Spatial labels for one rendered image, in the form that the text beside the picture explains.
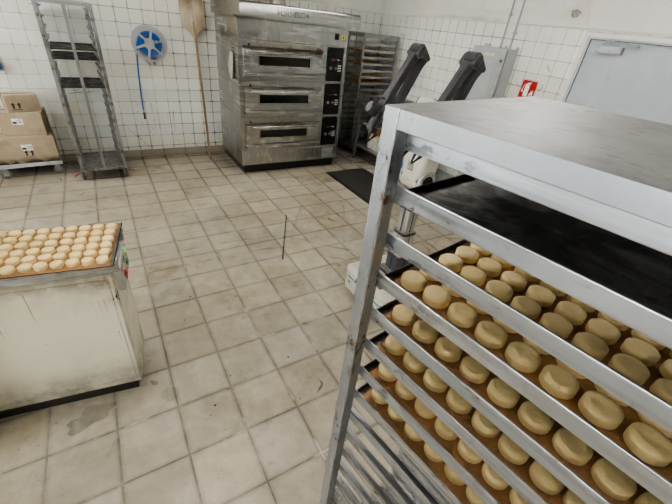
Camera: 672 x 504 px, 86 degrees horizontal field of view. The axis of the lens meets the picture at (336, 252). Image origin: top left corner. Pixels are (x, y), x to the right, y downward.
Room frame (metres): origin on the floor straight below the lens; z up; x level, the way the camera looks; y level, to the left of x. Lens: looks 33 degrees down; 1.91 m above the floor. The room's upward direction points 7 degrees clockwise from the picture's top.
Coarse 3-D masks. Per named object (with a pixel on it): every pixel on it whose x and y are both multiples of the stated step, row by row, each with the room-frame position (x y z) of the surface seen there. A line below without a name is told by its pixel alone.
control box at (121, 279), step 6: (120, 246) 1.49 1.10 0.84; (120, 252) 1.44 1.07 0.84; (120, 258) 1.39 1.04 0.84; (120, 264) 1.35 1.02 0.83; (126, 264) 1.47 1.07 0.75; (120, 270) 1.33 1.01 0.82; (120, 276) 1.32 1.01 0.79; (126, 276) 1.41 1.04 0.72; (120, 282) 1.32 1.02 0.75; (126, 282) 1.38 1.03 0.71; (120, 288) 1.32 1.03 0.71
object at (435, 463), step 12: (372, 396) 0.57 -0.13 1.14; (384, 408) 0.54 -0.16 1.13; (396, 420) 0.51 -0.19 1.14; (408, 432) 0.48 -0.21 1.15; (408, 444) 0.46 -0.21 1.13; (420, 444) 0.46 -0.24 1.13; (420, 456) 0.44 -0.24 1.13; (432, 456) 0.43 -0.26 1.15; (432, 468) 0.41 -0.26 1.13; (444, 468) 0.42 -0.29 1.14; (444, 480) 0.39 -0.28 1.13; (456, 480) 0.39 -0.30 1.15; (456, 492) 0.37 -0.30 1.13; (468, 492) 0.37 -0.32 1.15
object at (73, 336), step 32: (0, 288) 1.10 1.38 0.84; (32, 288) 1.14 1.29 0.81; (64, 288) 1.19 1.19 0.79; (96, 288) 1.24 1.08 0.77; (128, 288) 1.51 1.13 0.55; (0, 320) 1.07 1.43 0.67; (32, 320) 1.12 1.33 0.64; (64, 320) 1.17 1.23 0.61; (96, 320) 1.22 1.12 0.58; (128, 320) 1.33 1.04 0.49; (0, 352) 1.05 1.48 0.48; (32, 352) 1.09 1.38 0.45; (64, 352) 1.14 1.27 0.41; (96, 352) 1.20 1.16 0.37; (128, 352) 1.26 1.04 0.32; (0, 384) 1.02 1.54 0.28; (32, 384) 1.07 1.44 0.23; (64, 384) 1.12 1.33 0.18; (96, 384) 1.18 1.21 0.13; (128, 384) 1.26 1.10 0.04; (0, 416) 1.01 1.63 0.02
